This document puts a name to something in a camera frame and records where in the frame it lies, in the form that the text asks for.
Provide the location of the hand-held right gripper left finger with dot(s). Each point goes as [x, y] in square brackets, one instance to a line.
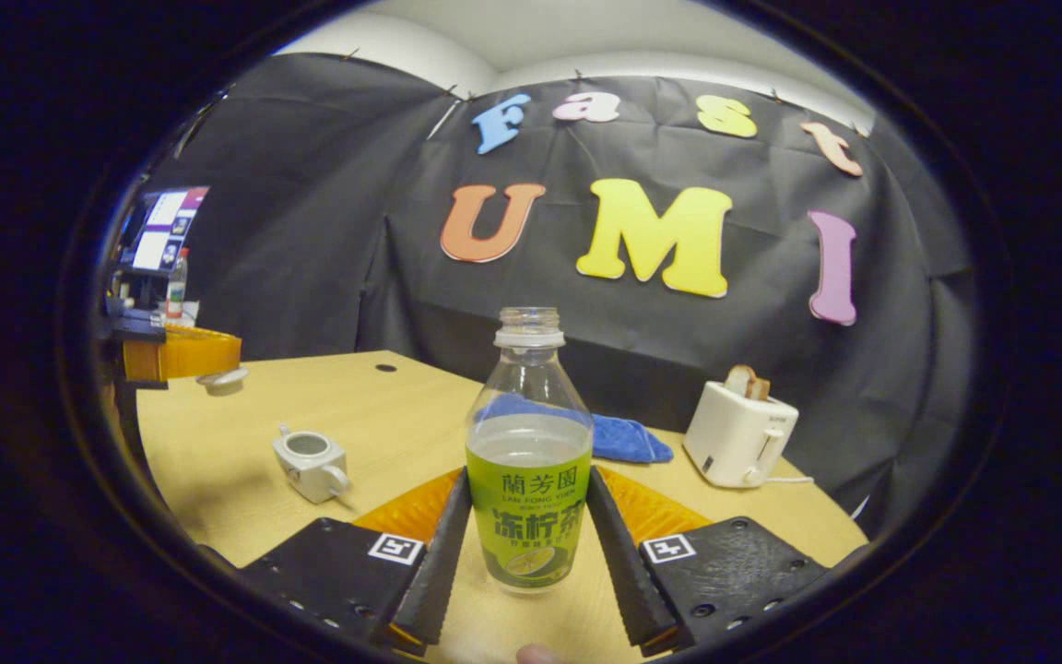
[443, 572]

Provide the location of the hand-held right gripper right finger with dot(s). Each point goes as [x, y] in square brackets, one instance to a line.
[628, 581]

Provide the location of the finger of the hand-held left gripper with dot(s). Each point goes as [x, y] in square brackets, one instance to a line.
[190, 350]

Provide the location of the white teacup lid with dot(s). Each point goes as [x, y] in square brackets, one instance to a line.
[222, 380]

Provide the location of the green label water bottle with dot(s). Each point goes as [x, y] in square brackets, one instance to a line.
[528, 498]

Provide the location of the white teacup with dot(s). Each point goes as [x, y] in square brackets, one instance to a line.
[314, 470]

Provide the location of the red-capped plastic bottle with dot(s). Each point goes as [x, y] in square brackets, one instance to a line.
[177, 286]

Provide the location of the computer monitor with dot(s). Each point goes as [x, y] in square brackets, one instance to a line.
[167, 231]

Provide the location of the blue towel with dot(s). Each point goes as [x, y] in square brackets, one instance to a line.
[628, 441]

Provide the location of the black backdrop cloth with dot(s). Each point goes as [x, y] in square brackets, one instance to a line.
[310, 231]

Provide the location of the white toaster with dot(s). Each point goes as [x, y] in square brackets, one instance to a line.
[734, 438]

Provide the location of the pale bread slice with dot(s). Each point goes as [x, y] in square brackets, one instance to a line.
[739, 380]

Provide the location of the brown bread slice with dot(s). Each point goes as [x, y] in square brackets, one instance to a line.
[761, 387]

